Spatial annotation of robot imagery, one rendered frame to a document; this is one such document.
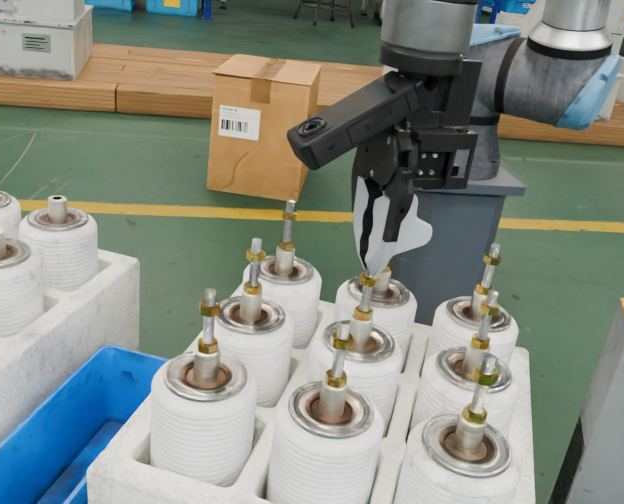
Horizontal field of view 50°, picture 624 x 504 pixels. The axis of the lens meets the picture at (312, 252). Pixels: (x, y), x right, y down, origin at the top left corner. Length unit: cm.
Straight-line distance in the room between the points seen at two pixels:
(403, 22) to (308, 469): 37
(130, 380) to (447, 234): 55
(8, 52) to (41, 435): 184
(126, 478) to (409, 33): 44
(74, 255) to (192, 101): 156
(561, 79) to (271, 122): 84
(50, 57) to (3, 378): 181
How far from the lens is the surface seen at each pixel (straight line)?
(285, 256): 80
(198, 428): 61
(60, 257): 91
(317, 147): 56
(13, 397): 82
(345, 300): 78
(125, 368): 91
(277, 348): 70
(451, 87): 61
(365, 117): 57
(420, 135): 59
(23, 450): 81
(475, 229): 114
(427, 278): 115
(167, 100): 242
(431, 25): 57
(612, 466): 82
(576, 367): 127
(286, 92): 166
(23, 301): 84
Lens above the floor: 62
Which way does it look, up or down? 25 degrees down
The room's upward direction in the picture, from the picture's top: 7 degrees clockwise
